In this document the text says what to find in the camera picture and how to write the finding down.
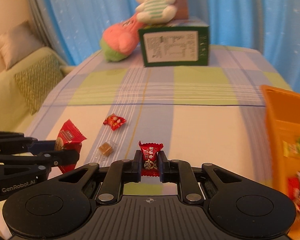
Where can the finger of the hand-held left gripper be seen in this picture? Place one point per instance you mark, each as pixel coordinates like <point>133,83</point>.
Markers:
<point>43,145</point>
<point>65,156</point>

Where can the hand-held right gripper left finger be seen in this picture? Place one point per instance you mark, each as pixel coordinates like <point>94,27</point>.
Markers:
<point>138,163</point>

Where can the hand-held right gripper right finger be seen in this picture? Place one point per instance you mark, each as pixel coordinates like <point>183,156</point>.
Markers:
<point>162,166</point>

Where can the red white patterned candy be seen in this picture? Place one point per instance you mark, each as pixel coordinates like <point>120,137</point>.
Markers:
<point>151,162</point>

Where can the large red snack packet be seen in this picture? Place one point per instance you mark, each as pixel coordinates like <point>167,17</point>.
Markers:
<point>68,135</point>

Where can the orange plastic basket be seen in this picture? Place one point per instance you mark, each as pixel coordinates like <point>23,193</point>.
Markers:
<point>277,120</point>

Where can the yellow green snack packet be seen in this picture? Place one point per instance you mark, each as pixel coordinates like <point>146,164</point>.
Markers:
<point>291,150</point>

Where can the brown candy in clear wrapper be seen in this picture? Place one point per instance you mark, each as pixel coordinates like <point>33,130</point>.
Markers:
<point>105,149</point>

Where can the small red candy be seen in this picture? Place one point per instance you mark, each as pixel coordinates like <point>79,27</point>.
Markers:
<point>293,186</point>
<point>114,121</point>

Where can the light green sofa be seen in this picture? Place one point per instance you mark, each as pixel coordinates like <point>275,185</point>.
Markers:
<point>5,100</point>

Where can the green zigzag cushion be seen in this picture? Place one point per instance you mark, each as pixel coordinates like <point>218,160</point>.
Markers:
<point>37,80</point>

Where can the plain beige cushion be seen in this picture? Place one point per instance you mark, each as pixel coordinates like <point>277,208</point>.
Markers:
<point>17,42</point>

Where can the green carton with white label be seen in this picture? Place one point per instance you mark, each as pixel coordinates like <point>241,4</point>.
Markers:
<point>172,46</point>

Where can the pink and green plush toy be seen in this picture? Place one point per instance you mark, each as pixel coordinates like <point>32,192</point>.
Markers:
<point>120,38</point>

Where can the grey starry curtain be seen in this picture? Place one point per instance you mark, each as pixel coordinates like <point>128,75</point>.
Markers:
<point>40,17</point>

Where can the white bunny plush toy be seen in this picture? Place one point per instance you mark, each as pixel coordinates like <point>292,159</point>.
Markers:
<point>152,7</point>

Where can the blue starry curtain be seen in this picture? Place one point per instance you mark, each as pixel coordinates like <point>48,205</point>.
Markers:
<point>240,12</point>

